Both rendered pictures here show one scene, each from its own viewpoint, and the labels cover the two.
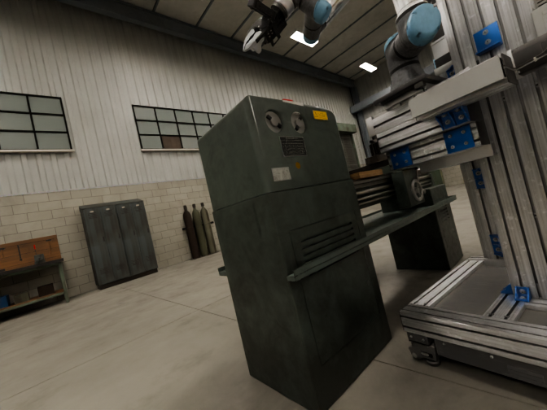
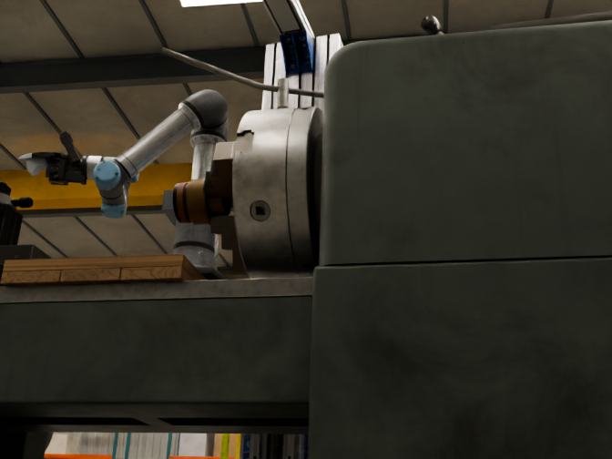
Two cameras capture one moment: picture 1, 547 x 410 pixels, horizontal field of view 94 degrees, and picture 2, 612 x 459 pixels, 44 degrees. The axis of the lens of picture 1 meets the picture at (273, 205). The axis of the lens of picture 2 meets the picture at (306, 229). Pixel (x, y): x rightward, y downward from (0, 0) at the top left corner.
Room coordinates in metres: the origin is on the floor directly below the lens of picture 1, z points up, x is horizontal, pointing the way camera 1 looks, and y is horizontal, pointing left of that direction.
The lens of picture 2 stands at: (2.36, 0.65, 0.49)
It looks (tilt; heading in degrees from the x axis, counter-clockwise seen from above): 23 degrees up; 232
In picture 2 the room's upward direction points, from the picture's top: 2 degrees clockwise
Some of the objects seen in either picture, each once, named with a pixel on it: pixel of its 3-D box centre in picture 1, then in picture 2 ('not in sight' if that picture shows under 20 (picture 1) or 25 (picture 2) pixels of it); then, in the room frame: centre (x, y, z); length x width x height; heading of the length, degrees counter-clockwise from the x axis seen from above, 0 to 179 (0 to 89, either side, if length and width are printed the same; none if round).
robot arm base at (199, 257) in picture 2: not in sight; (192, 265); (1.38, -1.10, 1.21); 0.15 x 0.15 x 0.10
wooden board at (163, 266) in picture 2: (347, 180); (134, 303); (1.80, -0.55, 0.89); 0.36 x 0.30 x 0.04; 41
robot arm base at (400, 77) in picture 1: (407, 79); not in sight; (1.10, -0.69, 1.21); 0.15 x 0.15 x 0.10
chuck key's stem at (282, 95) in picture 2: not in sight; (282, 107); (1.64, -0.35, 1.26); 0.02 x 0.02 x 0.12
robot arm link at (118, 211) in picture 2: not in sight; (114, 196); (1.53, -1.34, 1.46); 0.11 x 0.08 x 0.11; 55
